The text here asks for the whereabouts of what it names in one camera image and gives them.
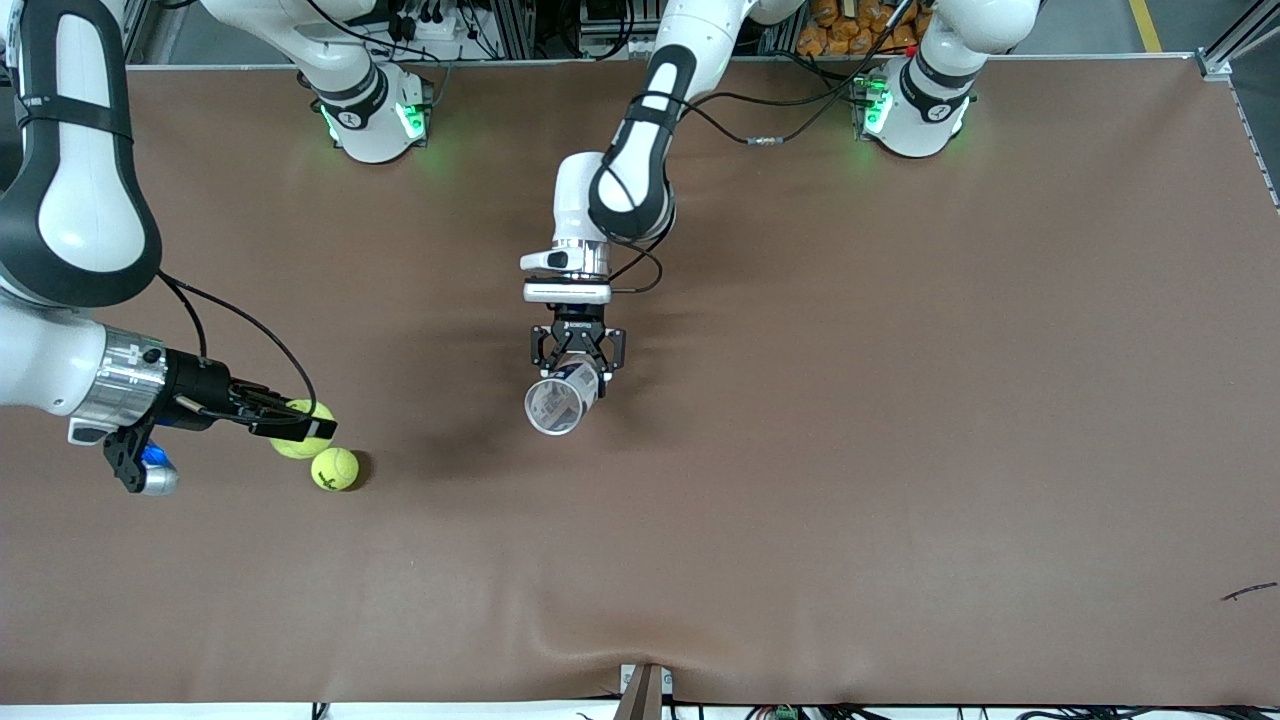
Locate yellow-green Wilson tennis ball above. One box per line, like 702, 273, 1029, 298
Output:
268, 399, 338, 460
310, 446, 360, 492

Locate clear Wilson tennis ball can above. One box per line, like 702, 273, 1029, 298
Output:
524, 360, 601, 437

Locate white socket box black plugs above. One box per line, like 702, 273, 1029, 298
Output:
385, 0, 471, 43

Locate orange padded objects pile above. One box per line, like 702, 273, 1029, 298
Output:
797, 0, 919, 58

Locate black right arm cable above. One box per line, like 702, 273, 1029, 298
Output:
158, 270, 319, 413

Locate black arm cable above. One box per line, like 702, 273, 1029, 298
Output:
158, 270, 319, 413
600, 0, 916, 297

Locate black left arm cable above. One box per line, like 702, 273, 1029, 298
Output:
600, 0, 916, 297

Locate aluminium frame profile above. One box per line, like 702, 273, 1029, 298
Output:
488, 0, 537, 59
1196, 0, 1280, 81

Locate camera support post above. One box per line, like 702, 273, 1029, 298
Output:
613, 662, 674, 720

